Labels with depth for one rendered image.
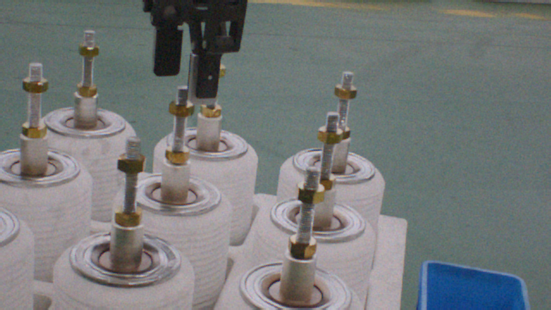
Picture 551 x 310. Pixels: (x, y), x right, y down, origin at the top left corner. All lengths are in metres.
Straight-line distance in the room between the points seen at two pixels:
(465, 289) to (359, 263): 0.31
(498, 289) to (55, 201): 0.49
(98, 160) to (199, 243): 0.17
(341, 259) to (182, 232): 0.12
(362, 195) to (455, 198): 0.69
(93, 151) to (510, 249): 0.71
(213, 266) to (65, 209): 0.13
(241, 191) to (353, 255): 0.17
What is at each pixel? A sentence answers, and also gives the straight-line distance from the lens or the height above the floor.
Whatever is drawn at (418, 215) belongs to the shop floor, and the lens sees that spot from 1.39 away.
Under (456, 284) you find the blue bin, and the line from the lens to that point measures 0.99.
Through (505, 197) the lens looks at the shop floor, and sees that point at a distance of 1.52.
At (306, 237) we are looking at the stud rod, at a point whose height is 0.30.
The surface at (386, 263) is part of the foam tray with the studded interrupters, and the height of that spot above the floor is 0.18.
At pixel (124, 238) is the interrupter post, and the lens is 0.61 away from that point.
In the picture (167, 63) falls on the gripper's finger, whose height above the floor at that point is 0.35.
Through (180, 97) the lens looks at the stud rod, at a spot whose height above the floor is 0.33.
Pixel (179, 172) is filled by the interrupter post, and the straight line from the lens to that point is 0.71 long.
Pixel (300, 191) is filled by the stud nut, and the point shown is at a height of 0.33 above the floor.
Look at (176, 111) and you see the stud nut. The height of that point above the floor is 0.33.
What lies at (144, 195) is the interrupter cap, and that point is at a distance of 0.72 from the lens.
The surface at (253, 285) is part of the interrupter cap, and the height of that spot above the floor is 0.25.
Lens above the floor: 0.55
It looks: 22 degrees down
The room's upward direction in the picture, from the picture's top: 7 degrees clockwise
